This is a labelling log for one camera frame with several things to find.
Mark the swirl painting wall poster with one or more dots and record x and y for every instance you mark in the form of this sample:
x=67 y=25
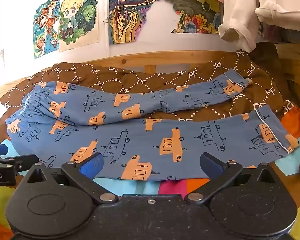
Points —
x=130 y=12

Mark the dark hanging cloth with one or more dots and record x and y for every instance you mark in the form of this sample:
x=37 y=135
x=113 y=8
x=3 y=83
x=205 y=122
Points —
x=282 y=33

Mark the orange-haired figure wall poster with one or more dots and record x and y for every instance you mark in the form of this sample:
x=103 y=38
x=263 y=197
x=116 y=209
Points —
x=45 y=30

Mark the blue pants with orange print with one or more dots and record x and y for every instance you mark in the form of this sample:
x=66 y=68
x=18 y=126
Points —
x=140 y=135

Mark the white wall pipe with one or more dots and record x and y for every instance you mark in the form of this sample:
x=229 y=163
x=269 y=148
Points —
x=107 y=25

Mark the wooden bed frame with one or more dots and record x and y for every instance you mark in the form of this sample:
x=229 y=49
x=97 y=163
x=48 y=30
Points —
x=130 y=60

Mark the blond figure wall poster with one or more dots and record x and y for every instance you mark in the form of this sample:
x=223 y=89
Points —
x=75 y=17

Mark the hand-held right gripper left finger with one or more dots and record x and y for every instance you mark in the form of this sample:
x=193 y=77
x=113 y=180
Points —
x=92 y=166

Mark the brown printed blanket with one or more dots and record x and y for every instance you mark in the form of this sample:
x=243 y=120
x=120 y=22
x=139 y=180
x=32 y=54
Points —
x=165 y=80

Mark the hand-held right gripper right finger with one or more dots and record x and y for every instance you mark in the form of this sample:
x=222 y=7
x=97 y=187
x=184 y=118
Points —
x=210 y=164

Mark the white hanging cloth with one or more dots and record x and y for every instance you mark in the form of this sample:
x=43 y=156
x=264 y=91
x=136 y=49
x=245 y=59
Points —
x=285 y=13

